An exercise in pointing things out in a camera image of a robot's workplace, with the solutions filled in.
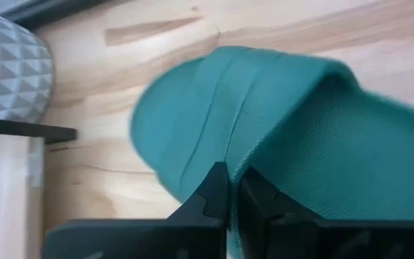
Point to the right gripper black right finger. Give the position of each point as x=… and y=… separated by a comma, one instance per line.
x=282, y=234

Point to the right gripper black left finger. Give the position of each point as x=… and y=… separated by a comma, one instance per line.
x=200, y=234

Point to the teal green rubber slide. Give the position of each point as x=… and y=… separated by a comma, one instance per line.
x=282, y=126

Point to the grey geometric patterned basket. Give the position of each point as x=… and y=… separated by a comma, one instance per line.
x=9, y=72

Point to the wooden shelf black metal frame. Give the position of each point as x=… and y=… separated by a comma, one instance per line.
x=5, y=187

